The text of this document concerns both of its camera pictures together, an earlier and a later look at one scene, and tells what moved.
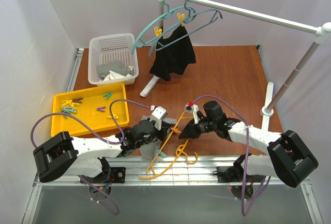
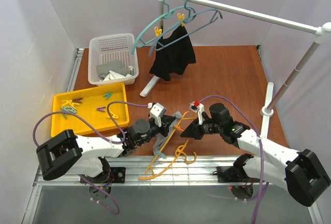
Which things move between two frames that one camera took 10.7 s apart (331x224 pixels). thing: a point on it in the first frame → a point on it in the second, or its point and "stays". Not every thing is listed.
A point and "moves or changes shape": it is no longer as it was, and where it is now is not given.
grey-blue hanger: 192,17 stays
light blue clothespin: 161,153 stays
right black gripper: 200,124 stays
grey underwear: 148,150 moves or changes shape
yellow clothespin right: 180,17 stays
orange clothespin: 177,131 moves or changes shape
